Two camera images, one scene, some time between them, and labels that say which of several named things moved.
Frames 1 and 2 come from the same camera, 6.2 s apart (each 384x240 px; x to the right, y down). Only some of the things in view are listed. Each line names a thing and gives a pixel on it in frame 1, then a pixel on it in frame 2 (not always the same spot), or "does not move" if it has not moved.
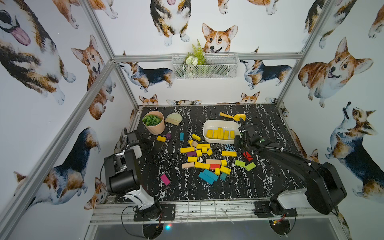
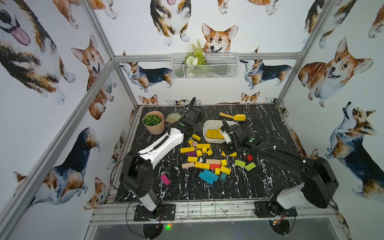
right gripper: x=237 y=137 to x=224 y=148
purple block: x=192 y=154 does not move
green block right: x=250 y=166 does not move
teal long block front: x=206 y=177 does not move
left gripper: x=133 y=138 to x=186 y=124
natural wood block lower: x=188 y=165 does not move
